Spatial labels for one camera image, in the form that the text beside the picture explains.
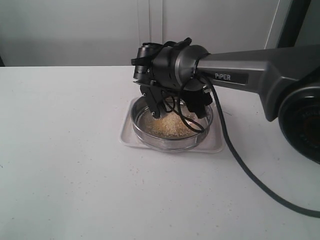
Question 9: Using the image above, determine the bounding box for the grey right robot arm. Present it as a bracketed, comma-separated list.
[131, 38, 320, 162]

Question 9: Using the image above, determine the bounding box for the white rectangular plastic tray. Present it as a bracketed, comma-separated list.
[119, 97, 225, 154]

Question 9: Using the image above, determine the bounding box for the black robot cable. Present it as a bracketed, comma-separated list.
[131, 37, 320, 220]

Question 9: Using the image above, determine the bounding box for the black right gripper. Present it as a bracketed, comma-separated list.
[131, 41, 213, 119]

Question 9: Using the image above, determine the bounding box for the pile of beige rice grains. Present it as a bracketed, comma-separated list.
[138, 112, 196, 139]

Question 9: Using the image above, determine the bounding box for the round steel mesh sieve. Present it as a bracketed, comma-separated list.
[130, 97, 214, 152]

